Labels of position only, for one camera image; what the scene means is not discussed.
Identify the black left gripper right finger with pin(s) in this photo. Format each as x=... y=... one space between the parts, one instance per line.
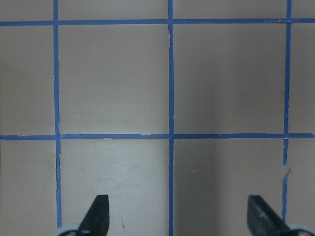
x=262 y=220

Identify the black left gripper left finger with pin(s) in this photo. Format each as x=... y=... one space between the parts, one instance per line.
x=96 y=220

